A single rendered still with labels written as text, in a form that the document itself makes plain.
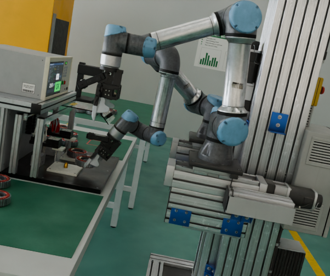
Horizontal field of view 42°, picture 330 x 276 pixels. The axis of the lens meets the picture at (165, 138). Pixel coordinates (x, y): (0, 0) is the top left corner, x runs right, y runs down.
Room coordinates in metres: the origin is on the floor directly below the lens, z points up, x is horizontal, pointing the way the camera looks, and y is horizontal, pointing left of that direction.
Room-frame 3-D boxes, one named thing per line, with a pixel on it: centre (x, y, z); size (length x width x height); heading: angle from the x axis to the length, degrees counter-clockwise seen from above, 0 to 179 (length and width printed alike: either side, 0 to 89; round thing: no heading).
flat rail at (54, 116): (2.22, 0.57, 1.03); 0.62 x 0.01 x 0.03; 0
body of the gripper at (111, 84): (1.61, 0.24, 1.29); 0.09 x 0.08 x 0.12; 89
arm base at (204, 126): (2.30, -0.24, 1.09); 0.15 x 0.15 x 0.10
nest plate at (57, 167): (2.10, 0.47, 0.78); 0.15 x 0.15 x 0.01; 0
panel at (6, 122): (2.22, 0.72, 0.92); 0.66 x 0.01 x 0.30; 0
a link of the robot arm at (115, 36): (1.61, 0.25, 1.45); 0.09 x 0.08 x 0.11; 97
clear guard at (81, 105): (2.41, 0.48, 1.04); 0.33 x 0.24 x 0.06; 90
